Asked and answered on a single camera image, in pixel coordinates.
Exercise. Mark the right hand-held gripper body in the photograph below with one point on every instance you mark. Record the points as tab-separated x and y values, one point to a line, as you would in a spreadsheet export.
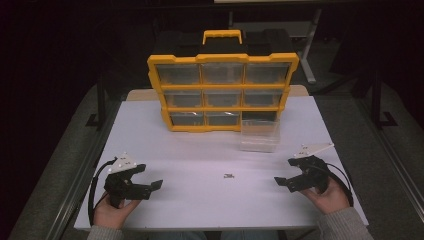
311	173

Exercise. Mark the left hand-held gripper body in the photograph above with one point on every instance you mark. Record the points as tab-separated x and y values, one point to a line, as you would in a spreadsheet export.
117	186

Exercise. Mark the clear plastic drawer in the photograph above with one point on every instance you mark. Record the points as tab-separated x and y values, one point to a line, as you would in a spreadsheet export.
260	140

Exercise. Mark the person's left hand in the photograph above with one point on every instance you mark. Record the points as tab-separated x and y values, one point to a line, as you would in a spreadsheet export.
111	215

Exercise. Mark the person's right hand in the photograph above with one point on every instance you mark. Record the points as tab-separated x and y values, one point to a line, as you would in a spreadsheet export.
328	198

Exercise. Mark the black metal stand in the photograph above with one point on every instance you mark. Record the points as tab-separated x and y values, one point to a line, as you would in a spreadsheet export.
100	103
377	100

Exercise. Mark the set of clear drawers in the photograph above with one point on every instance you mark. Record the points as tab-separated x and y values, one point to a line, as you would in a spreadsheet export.
222	97

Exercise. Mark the grey desk with white leg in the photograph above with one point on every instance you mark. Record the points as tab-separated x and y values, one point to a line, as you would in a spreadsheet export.
310	50

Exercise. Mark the yellow black organizer cabinet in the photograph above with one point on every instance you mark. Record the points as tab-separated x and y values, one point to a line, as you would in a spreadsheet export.
222	46

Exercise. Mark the metal frame rail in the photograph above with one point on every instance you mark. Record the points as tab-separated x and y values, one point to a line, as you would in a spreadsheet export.
75	186
396	160

